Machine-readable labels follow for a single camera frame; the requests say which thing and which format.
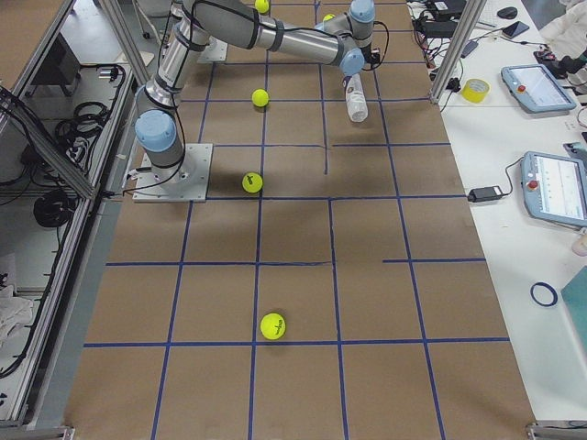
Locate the far left tennis ball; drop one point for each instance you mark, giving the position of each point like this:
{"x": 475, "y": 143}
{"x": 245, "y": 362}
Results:
{"x": 252, "y": 182}

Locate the aluminium frame post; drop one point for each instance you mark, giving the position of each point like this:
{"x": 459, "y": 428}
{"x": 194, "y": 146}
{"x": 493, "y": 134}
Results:
{"x": 469, "y": 17}

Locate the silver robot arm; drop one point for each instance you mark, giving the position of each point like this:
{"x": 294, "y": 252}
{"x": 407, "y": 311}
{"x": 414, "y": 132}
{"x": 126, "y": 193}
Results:
{"x": 343, "y": 41}

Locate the black smartphone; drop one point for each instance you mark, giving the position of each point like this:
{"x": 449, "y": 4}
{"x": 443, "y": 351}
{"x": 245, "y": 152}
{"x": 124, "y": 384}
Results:
{"x": 514, "y": 30}

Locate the centre tennis ball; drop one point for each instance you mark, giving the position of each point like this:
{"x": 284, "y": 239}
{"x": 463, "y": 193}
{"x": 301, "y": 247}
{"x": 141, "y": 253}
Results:
{"x": 260, "y": 98}

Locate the upper teach pendant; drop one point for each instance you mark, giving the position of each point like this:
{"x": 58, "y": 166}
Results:
{"x": 536, "y": 89}

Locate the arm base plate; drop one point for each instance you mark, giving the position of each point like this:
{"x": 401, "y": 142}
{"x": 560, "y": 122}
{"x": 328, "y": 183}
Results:
{"x": 189, "y": 184}
{"x": 215, "y": 51}

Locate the lower teach pendant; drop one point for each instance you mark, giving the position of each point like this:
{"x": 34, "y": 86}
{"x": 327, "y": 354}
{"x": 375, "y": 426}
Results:
{"x": 554, "y": 188}

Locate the yellow tape roll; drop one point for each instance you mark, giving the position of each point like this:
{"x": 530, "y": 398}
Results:
{"x": 475, "y": 90}

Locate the teach pendant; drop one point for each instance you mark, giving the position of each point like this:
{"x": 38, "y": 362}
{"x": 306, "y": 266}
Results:
{"x": 536, "y": 89}
{"x": 554, "y": 188}

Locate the far right tennis ball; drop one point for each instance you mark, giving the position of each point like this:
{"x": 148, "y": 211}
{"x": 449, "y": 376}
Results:
{"x": 262, "y": 6}

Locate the clear tennis ball can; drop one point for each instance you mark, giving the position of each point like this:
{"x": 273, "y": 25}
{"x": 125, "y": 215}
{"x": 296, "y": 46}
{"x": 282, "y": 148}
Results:
{"x": 355, "y": 99}

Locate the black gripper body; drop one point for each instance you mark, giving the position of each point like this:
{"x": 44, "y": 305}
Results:
{"x": 345, "y": 82}

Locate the black power adapter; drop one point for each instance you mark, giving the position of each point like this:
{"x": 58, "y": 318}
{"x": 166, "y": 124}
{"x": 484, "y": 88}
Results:
{"x": 485, "y": 194}

